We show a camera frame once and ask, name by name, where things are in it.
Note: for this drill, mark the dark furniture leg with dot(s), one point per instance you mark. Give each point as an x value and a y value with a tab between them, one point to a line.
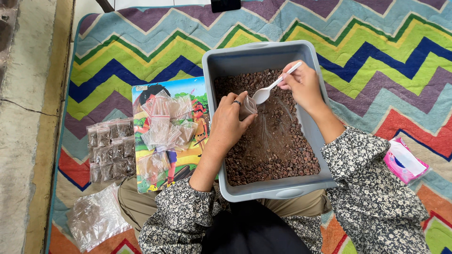
105	5

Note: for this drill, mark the pink tissue packet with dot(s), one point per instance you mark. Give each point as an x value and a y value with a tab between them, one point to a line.
404	162

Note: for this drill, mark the person's khaki trousers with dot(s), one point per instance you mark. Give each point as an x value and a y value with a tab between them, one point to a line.
136	204

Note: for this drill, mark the large clear plastic bag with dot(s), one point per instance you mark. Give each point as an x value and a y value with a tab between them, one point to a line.
95	218

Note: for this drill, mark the person's black garment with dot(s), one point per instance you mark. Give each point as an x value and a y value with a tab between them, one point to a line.
250	229

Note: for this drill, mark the black rectangular device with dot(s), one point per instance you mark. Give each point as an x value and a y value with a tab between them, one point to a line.
225	5

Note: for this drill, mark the person's left hand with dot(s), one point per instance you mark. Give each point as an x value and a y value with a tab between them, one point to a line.
226	121

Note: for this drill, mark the person's right fingers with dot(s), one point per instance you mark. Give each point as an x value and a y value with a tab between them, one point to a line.
287	78

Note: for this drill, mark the small clear plastic pouch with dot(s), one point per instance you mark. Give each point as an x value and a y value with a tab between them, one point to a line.
248	107

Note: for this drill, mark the person's right hand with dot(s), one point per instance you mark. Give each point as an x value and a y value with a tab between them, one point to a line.
304	86

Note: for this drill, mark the brown gravel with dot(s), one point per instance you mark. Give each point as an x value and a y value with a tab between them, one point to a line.
282	155

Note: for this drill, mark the colourful zigzag rug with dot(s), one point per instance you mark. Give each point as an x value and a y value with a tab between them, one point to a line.
370	60

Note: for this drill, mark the cartoon picture board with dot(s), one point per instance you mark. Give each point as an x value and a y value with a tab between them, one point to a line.
183	88

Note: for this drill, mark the white plastic spoon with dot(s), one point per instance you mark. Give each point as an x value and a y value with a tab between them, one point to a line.
263	93

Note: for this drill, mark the pile of empty clear pouches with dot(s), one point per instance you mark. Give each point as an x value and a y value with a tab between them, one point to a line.
166	127

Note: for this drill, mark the group of gravel-filled pouches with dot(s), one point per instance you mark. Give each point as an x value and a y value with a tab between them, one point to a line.
111	151

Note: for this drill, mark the grey plastic tub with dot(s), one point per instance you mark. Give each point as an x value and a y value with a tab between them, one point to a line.
226	63

